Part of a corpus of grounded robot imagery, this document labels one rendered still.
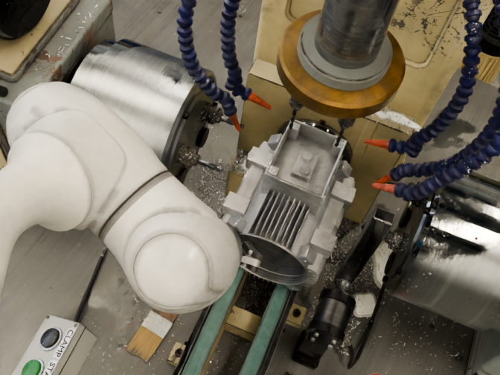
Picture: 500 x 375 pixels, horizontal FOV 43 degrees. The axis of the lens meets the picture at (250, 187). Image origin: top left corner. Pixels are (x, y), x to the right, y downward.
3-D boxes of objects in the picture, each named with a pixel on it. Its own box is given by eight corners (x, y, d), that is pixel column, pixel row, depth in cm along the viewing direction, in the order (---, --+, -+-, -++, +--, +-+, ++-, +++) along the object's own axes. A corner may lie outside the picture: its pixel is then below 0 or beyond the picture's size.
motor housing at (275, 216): (253, 175, 125) (264, 120, 109) (342, 212, 123) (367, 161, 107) (210, 259, 116) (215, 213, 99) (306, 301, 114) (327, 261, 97)
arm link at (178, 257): (264, 254, 71) (183, 172, 72) (250, 268, 56) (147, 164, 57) (197, 320, 72) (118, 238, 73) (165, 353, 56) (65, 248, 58)
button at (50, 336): (53, 330, 94) (46, 325, 93) (68, 335, 93) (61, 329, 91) (42, 349, 93) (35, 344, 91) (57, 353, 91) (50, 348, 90)
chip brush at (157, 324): (184, 264, 128) (184, 263, 127) (204, 276, 127) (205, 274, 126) (124, 350, 118) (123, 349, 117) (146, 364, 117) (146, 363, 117)
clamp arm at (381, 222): (337, 270, 109) (377, 202, 87) (353, 277, 109) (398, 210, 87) (331, 288, 107) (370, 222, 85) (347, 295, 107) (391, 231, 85)
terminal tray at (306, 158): (283, 140, 112) (289, 117, 105) (339, 164, 110) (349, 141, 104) (257, 194, 106) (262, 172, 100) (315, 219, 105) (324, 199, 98)
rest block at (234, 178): (234, 174, 139) (239, 144, 129) (264, 185, 138) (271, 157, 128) (224, 196, 136) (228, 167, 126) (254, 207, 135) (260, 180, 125)
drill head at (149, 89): (74, 69, 134) (53, -21, 113) (232, 132, 130) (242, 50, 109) (8, 160, 122) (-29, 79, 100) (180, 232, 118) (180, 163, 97)
